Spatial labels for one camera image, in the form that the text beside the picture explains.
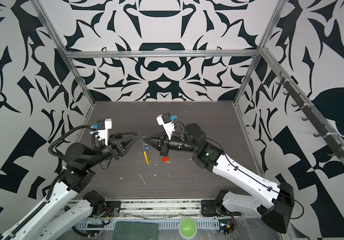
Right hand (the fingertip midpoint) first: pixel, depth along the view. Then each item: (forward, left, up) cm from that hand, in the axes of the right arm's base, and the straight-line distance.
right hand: (145, 142), depth 56 cm
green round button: (-24, -16, -36) cm, 46 cm away
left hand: (+2, +3, +2) cm, 4 cm away
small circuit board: (-23, -34, -38) cm, 56 cm away
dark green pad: (-25, +8, -37) cm, 45 cm away
